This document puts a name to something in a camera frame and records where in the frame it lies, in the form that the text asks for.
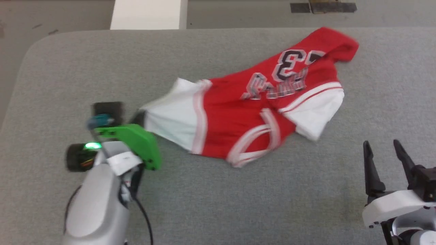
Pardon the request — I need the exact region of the grey fabric table cover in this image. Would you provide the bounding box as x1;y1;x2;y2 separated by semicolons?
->
0;27;436;245

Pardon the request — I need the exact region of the teal left camera connector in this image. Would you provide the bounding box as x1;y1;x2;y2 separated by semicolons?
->
87;114;115;129

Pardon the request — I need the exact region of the red and white jersey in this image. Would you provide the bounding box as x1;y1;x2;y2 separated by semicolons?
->
138;27;360;169

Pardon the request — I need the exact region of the white rectangular block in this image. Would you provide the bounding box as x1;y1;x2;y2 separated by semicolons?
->
110;0;188;30

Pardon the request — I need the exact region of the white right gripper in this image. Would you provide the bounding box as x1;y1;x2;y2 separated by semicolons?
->
362;139;436;229

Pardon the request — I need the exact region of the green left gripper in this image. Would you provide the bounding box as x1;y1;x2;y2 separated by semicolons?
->
65;111;162;172

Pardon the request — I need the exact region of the dark floor tape strip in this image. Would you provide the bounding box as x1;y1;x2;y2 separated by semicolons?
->
290;0;357;14

